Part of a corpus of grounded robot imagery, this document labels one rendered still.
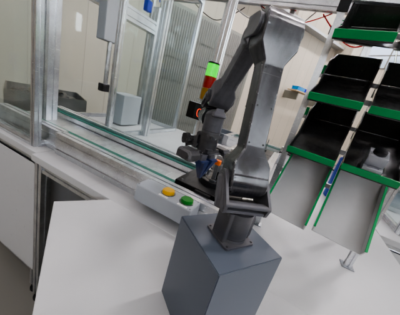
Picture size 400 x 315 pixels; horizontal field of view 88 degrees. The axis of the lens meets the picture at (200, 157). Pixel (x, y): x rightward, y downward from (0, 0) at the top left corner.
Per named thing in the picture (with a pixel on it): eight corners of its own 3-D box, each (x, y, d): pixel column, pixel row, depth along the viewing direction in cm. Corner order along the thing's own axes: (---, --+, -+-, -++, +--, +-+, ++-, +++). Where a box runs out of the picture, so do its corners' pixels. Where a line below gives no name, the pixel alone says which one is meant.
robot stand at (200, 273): (185, 364, 35) (219, 275, 29) (160, 290, 47) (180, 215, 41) (247, 334, 43) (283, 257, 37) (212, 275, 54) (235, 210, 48)
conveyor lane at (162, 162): (226, 233, 72) (235, 209, 69) (67, 150, 101) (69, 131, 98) (245, 202, 98) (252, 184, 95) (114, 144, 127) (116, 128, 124)
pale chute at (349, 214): (360, 255, 57) (367, 252, 54) (310, 229, 64) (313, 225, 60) (386, 177, 67) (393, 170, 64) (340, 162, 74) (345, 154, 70)
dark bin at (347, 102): (359, 112, 53) (374, 82, 49) (306, 99, 60) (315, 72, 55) (372, 82, 70) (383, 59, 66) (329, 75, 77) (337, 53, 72)
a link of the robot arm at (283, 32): (310, 12, 33) (285, 30, 39) (271, -6, 31) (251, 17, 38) (265, 204, 36) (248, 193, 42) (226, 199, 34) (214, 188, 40)
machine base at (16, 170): (33, 294, 117) (35, 152, 91) (-23, 240, 139) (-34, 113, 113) (169, 203, 241) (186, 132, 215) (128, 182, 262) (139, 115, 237)
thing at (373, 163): (377, 180, 55) (391, 160, 51) (357, 174, 57) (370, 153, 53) (379, 164, 60) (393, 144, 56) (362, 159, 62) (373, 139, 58)
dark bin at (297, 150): (332, 168, 58) (342, 146, 53) (285, 151, 64) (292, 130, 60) (349, 128, 75) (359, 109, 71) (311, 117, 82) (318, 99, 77)
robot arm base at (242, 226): (225, 251, 34) (236, 221, 33) (206, 225, 40) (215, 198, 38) (255, 245, 38) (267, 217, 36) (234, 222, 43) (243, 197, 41)
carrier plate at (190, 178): (234, 211, 70) (235, 205, 69) (174, 183, 78) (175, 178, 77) (249, 189, 91) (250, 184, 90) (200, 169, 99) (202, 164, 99)
